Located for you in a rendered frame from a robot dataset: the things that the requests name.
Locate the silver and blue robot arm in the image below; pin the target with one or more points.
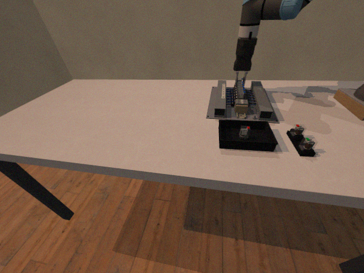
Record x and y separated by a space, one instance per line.
255 10

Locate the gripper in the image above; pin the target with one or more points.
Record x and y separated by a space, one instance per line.
245 49

